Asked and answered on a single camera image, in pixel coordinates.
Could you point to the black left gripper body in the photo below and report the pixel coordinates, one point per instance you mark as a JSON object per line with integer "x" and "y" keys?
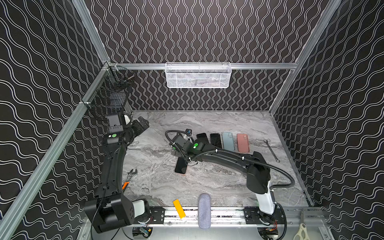
{"x": 137, "y": 127}

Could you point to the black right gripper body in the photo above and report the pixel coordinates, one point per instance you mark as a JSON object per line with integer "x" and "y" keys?
{"x": 179, "y": 143}

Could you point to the black phone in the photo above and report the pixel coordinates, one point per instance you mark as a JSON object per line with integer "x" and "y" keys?
{"x": 181, "y": 166}
{"x": 203, "y": 138}

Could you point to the black phone taken from case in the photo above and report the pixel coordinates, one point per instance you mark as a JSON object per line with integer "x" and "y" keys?
{"x": 216, "y": 140}

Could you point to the light blue phone case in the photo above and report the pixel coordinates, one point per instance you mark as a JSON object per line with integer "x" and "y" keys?
{"x": 228, "y": 141}

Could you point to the pink phone case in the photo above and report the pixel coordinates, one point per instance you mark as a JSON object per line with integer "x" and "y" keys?
{"x": 243, "y": 143}

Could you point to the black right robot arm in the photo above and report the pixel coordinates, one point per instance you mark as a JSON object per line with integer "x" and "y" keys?
{"x": 254, "y": 166}

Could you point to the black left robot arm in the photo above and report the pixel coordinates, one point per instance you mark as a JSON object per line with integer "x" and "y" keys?
{"x": 110, "y": 209}

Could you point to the yellow flat block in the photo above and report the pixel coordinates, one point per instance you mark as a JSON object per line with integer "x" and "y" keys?
{"x": 179, "y": 209}

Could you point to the aluminium back horizontal bar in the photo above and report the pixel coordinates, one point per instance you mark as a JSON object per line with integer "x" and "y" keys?
{"x": 234, "y": 66}

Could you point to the aluminium horizontal bar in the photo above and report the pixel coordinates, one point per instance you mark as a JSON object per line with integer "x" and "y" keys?
{"x": 234, "y": 66}
{"x": 50, "y": 154}

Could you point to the grey fabric pouch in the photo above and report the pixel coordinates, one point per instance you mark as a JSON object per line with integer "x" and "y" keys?
{"x": 204, "y": 212}

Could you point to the silver combination wrench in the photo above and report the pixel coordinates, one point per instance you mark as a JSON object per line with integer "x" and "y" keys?
{"x": 272, "y": 152}

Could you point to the aluminium left horizontal bar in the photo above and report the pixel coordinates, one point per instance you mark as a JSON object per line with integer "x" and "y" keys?
{"x": 50, "y": 154}

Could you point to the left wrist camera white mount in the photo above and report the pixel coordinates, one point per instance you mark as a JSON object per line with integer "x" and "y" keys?
{"x": 127, "y": 118}

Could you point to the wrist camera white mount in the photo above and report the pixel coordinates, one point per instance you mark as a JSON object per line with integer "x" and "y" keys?
{"x": 189, "y": 133}
{"x": 127, "y": 118}

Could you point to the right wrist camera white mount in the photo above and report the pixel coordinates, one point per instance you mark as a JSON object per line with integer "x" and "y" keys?
{"x": 189, "y": 133}

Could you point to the black wire basket left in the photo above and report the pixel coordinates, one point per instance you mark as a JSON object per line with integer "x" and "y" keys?
{"x": 111, "y": 95}

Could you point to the adjustable wrench orange handle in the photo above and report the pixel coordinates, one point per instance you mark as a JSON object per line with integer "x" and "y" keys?
{"x": 130, "y": 175}

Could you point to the white wire mesh basket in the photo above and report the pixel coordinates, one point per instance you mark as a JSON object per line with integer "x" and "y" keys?
{"x": 198, "y": 78}

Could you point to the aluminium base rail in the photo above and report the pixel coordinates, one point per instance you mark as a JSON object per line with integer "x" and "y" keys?
{"x": 234, "y": 217}

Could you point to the aluminium corner frame post left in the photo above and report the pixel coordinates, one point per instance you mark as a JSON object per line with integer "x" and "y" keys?
{"x": 91, "y": 29}

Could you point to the aluminium corner frame post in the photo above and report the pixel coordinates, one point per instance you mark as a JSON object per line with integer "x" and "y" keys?
{"x": 322, "y": 23}
{"x": 91, "y": 29}

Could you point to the white scissors handle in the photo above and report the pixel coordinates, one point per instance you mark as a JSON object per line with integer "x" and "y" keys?
{"x": 302, "y": 233}

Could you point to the aluminium corner frame post right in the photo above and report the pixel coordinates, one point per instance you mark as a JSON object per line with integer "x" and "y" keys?
{"x": 322, "y": 23}

